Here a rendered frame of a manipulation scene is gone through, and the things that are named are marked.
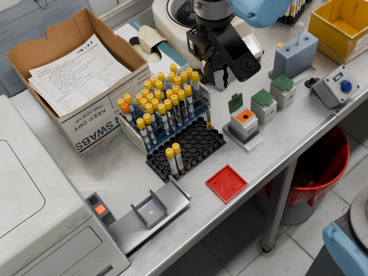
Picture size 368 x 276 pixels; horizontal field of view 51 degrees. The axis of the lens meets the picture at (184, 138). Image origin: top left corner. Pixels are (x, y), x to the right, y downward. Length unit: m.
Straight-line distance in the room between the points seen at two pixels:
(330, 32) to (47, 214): 0.80
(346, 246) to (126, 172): 0.52
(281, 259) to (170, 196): 0.98
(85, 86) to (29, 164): 0.44
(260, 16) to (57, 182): 0.37
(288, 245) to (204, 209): 0.95
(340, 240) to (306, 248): 1.18
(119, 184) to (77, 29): 0.45
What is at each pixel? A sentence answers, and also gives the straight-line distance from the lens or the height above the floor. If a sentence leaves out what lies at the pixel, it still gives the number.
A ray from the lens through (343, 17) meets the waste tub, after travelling 1.20.
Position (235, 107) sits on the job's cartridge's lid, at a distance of 0.86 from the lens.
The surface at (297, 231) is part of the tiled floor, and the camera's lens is 1.77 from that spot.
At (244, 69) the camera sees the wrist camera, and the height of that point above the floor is 1.12.
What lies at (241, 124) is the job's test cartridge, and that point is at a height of 0.95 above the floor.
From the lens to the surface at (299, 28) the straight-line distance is 0.94.
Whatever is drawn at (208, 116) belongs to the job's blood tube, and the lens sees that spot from 0.86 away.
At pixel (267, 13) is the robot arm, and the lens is 0.57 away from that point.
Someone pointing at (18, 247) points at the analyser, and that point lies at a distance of 0.55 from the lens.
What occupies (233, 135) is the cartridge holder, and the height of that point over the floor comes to 0.89.
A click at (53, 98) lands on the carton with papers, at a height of 0.94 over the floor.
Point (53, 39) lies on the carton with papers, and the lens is 1.09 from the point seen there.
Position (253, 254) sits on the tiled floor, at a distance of 1.71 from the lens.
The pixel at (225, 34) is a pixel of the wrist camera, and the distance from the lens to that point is 0.73.
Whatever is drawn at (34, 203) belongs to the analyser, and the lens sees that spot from 0.57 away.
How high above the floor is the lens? 1.64
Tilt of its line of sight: 56 degrees down
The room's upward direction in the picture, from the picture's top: 11 degrees counter-clockwise
